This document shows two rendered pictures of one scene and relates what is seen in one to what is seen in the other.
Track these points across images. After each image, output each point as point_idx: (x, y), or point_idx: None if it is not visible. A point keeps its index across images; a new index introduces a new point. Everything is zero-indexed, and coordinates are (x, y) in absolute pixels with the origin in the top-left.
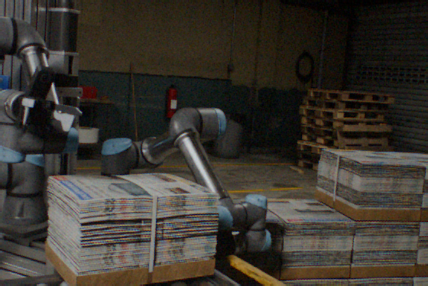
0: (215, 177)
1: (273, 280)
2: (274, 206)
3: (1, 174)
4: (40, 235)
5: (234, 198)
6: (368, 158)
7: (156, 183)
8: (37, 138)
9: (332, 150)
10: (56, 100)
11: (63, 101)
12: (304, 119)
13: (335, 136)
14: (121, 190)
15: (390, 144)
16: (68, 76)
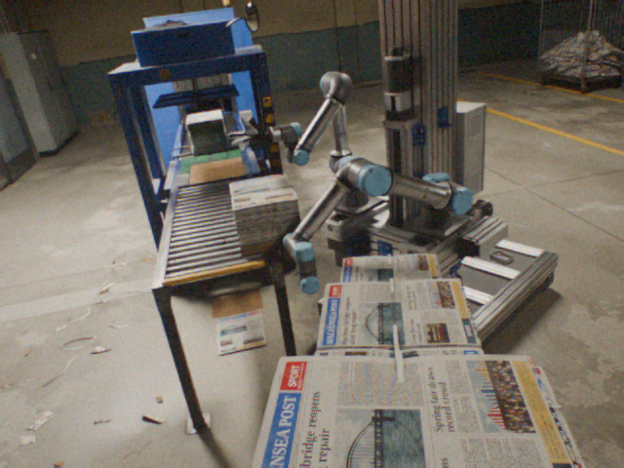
0: (307, 215)
1: (215, 270)
2: None
3: (334, 169)
4: (340, 213)
5: (436, 277)
6: (367, 299)
7: (265, 195)
8: (288, 151)
9: (446, 285)
10: (307, 133)
11: (396, 131)
12: None
13: None
14: (247, 188)
15: None
16: (390, 112)
